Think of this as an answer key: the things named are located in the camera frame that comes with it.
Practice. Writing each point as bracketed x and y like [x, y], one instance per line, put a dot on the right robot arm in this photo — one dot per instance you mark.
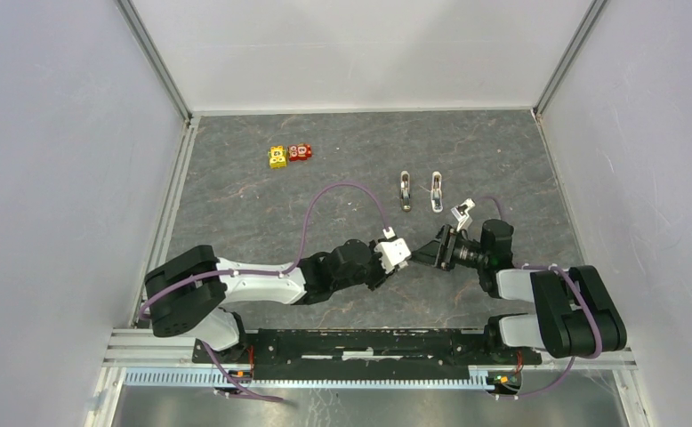
[574, 317]

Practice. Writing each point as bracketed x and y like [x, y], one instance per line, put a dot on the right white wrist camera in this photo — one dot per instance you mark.
[462, 214]

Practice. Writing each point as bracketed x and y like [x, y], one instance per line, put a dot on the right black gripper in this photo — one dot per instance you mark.
[428, 253]

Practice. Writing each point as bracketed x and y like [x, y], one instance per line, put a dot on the red toy block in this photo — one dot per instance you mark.
[299, 152]

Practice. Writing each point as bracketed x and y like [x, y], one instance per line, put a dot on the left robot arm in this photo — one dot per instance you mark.
[185, 295]

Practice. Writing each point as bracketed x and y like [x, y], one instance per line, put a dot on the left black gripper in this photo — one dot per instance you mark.
[382, 274]

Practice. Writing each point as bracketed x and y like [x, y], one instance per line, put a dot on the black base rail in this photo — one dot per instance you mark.
[367, 354]

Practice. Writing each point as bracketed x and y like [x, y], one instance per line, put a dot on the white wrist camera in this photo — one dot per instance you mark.
[462, 214]
[394, 252]

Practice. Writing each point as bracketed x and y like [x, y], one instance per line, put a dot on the brown white stapler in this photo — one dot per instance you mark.
[405, 191]

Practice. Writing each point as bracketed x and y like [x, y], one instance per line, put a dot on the yellow toy block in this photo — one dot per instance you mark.
[278, 157]

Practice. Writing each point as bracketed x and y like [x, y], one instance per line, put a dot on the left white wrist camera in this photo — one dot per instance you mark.
[394, 252]

